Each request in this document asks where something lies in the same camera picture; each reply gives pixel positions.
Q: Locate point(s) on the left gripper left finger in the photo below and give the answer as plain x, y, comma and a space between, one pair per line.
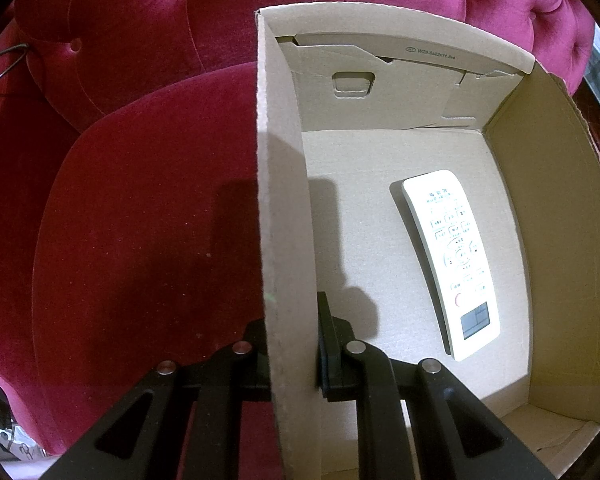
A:
177, 422

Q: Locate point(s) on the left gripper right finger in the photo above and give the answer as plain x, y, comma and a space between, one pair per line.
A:
415, 420

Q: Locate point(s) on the white remote control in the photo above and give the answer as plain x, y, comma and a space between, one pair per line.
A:
457, 260

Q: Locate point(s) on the cardboard box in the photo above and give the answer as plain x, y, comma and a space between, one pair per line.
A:
353, 99

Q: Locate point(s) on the red velvet tufted armchair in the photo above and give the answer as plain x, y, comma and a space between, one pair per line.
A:
129, 199

